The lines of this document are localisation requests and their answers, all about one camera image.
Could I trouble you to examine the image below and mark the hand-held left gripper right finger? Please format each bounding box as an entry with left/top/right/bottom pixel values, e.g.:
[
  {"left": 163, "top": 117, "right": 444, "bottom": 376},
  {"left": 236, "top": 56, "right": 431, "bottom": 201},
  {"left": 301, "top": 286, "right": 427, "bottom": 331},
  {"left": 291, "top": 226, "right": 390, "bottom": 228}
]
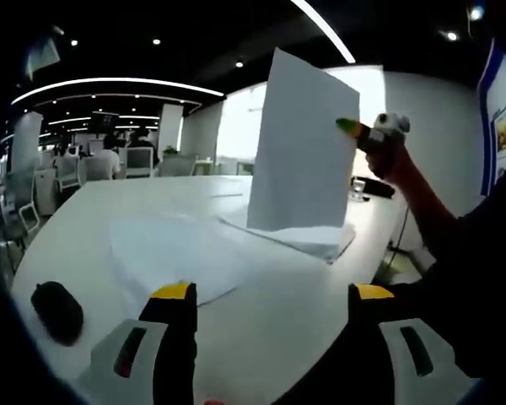
[{"left": 346, "top": 282, "right": 480, "bottom": 405}]

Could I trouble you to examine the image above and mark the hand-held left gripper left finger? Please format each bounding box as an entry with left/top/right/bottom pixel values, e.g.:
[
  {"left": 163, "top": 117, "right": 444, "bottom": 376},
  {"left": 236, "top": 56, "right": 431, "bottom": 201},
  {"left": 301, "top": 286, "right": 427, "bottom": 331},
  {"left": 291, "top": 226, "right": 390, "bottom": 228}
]
[{"left": 88, "top": 280, "right": 198, "bottom": 405}]

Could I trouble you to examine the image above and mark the white printing paper sheet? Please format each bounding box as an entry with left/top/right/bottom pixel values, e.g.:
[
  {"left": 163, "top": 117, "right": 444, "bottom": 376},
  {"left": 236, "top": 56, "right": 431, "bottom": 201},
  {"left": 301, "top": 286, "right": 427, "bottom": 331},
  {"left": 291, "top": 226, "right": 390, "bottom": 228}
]
[{"left": 246, "top": 46, "right": 361, "bottom": 232}]

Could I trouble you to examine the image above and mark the stack of printing papers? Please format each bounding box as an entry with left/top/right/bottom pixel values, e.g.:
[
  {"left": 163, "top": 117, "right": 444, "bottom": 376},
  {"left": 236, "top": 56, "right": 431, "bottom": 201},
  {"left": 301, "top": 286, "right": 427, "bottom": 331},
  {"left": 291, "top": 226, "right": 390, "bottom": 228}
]
[{"left": 107, "top": 213, "right": 358, "bottom": 309}]

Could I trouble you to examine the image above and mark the black pouch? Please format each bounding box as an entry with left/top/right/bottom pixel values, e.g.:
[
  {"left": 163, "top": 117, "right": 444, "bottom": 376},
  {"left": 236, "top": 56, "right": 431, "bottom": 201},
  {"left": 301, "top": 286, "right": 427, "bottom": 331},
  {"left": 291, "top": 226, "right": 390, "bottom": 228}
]
[{"left": 353, "top": 179, "right": 396, "bottom": 200}]

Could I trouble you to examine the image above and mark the black computer mouse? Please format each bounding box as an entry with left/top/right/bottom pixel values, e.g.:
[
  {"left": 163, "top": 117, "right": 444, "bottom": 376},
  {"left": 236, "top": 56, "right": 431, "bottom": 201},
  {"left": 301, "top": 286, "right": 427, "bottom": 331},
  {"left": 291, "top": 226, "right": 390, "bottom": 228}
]
[{"left": 30, "top": 280, "right": 85, "bottom": 348}]

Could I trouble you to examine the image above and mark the long ceiling light strip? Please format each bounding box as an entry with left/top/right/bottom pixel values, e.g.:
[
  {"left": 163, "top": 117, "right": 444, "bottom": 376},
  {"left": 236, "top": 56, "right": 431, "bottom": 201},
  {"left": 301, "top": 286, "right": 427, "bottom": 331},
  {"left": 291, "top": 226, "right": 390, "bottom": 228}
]
[{"left": 290, "top": 0, "right": 358, "bottom": 64}]

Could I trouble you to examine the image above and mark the person's dark shirt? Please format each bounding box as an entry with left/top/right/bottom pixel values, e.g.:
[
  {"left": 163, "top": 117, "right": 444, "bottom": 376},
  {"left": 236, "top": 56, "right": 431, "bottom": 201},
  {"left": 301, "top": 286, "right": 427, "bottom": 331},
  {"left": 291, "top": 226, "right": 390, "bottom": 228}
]
[{"left": 421, "top": 168, "right": 506, "bottom": 381}]

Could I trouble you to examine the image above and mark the large bright window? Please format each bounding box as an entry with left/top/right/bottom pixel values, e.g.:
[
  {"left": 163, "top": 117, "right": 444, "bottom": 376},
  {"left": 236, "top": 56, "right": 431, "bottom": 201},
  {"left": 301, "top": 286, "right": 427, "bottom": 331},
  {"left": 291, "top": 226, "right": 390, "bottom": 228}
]
[{"left": 216, "top": 65, "right": 385, "bottom": 176}]

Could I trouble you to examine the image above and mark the white table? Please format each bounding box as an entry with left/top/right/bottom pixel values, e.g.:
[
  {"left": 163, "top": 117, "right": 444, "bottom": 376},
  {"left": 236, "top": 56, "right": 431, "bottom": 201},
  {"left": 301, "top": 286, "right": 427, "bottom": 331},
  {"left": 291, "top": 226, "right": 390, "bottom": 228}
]
[{"left": 10, "top": 174, "right": 406, "bottom": 405}]

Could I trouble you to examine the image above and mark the curved ceiling light strip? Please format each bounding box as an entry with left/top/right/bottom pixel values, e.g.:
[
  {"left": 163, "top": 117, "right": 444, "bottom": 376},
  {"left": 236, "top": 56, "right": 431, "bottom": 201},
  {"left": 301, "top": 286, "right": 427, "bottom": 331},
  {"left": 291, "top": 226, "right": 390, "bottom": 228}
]
[{"left": 10, "top": 77, "right": 227, "bottom": 106}]

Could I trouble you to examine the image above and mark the black hanging display screen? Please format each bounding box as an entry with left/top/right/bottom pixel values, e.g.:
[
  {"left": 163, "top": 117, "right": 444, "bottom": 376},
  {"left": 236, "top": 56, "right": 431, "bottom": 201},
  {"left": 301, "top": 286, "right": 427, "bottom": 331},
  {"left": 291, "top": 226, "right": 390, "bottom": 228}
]
[{"left": 91, "top": 111, "right": 120, "bottom": 130}]

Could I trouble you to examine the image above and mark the thin dark cable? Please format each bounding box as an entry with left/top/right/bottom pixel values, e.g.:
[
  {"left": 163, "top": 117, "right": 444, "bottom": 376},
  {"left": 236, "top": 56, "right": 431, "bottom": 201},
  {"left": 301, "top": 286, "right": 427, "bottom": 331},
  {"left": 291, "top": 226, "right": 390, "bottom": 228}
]
[{"left": 390, "top": 201, "right": 409, "bottom": 254}]

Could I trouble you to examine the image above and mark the blue and white wall poster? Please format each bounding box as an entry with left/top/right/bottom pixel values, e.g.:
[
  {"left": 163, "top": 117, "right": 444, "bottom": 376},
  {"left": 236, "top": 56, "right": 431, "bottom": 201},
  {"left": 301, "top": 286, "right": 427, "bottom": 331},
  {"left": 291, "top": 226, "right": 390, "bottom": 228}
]
[{"left": 476, "top": 40, "right": 506, "bottom": 197}]

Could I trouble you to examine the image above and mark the white frame office chair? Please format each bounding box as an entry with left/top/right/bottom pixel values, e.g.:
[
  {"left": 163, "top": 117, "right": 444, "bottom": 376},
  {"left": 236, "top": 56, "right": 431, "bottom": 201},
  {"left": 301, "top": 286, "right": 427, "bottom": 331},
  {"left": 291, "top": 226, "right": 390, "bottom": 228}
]
[{"left": 16, "top": 201, "right": 41, "bottom": 234}]

